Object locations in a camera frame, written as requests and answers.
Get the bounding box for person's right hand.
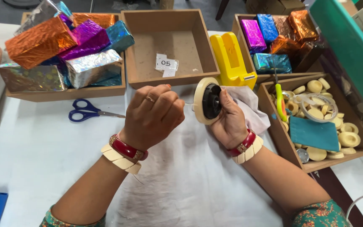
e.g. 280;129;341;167
209;88;250;149

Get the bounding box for person's left hand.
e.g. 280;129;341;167
119;83;186;151

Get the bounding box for cream adhesive tape roll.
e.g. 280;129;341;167
193;77;221;125

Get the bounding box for black plastic tape core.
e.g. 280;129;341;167
202;83;223;120

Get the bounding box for white paper label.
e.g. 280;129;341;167
155;53;179;78

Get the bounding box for empty wooden tray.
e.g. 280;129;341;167
121;9;221;90

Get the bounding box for red bangle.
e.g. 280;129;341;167
228;129;256;157
109;134;149;161

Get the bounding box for yellow tape dispenser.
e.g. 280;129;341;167
209;32;258;90

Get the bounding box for cream segmented bangle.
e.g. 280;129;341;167
100;143;142;175
232;135;264;165

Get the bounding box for pale crumpled cloth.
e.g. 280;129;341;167
221;85;271;136

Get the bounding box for yellow green scissors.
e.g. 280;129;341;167
272;58;289;123

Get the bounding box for heap of foil wrapped boxes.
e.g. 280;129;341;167
0;0;135;93
240;9;324;74

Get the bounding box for white table cloth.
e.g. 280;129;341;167
0;22;297;227

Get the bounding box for small silver round cap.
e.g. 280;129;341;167
296;148;310;164

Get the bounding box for teal cloth piece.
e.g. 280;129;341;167
289;116;340;152

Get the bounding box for green floral sleeve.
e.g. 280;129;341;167
292;199;353;227
39;204;107;227

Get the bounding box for clear tape roll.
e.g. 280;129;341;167
293;92;339;123

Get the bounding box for pile of cream plastic discs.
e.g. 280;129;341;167
268;77;362;161

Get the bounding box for blue handled scissors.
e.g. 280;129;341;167
68;99;126;123

